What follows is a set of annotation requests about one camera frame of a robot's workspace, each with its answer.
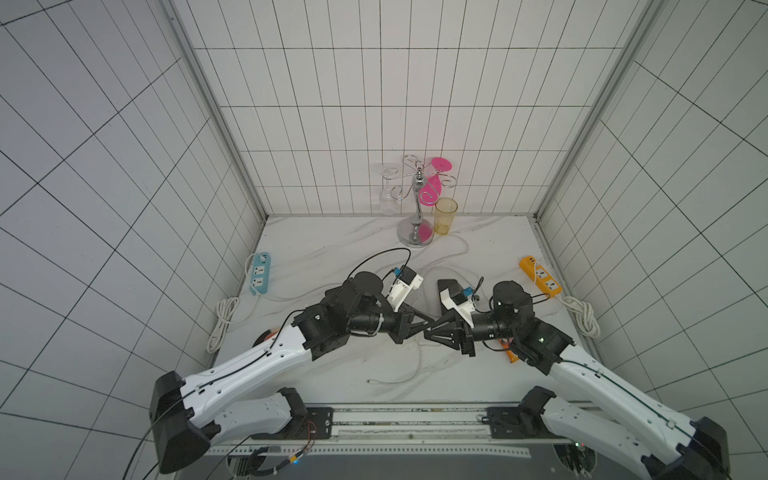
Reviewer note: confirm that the colourful candy bag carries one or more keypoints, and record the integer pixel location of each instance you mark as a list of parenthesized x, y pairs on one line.
[(506, 346)]

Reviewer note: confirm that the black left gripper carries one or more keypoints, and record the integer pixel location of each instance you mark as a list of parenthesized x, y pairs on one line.
[(403, 328)]

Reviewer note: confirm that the pink wine glass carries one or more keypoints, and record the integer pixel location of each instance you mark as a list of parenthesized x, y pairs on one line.
[(437, 178)]

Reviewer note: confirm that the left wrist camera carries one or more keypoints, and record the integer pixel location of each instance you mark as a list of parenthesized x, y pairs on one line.
[(405, 281)]

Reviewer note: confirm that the silver glass holder stand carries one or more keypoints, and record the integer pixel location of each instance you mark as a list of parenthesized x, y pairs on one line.
[(416, 230)]

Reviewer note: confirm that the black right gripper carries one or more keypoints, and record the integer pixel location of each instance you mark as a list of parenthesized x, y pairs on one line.
[(466, 331)]

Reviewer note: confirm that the yellow drinking glass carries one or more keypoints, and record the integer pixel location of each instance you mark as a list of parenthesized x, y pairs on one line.
[(445, 210)]

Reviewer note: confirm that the metal base rail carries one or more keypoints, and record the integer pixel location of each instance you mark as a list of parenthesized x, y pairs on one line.
[(400, 429)]

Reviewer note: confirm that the phone pink case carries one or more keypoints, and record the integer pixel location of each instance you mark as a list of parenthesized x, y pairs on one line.
[(449, 288)]

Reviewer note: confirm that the orange power strip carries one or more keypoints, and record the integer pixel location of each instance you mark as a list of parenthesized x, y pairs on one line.
[(540, 276)]

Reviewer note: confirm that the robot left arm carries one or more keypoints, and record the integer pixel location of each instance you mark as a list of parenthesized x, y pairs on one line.
[(190, 414)]

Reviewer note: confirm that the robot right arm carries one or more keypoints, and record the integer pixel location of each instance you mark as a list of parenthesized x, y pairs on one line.
[(643, 435)]

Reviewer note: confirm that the blue power strip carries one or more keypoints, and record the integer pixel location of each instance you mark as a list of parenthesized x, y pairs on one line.
[(259, 273)]

